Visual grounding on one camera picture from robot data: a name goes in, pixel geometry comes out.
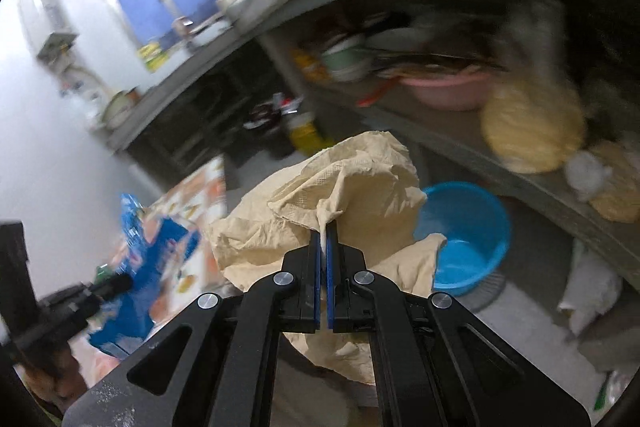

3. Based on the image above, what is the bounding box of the dark metal rack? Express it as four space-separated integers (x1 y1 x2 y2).
127 57 281 170

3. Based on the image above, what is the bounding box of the pink plastic basin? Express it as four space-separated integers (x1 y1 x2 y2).
400 69 493 112

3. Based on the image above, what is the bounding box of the white plastic bag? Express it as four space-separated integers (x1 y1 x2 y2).
565 149 615 202

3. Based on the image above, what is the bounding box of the large yellow plastic bag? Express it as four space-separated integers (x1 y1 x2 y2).
481 81 587 174

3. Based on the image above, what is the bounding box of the yellow plastic jug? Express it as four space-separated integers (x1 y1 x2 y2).
287 111 337 156

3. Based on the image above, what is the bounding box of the yellow-green package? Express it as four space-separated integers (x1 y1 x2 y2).
139 41 170 74

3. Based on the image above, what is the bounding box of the blue plastic basin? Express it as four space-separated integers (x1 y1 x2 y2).
412 181 512 299

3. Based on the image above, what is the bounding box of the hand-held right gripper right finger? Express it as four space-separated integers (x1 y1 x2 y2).
326 223 592 427

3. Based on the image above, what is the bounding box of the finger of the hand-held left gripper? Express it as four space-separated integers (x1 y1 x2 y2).
87 274 134 309

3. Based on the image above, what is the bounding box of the white round pan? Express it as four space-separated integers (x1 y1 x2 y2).
101 90 137 130

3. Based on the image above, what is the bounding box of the small yellow plastic bag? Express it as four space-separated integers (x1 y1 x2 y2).
589 141 640 224

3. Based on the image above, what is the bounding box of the blue printed plastic packet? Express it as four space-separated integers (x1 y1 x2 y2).
90 193 203 358

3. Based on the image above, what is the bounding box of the beige woven sack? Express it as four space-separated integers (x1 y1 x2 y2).
202 131 447 388

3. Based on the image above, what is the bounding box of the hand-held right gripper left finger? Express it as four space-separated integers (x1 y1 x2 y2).
61 229 322 427

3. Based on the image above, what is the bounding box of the white sack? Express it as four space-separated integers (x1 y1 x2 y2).
556 239 623 338

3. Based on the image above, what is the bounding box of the concrete shelf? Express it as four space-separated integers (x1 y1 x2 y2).
260 32 640 268

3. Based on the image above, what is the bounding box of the green and white bowl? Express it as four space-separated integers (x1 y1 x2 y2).
320 38 372 82

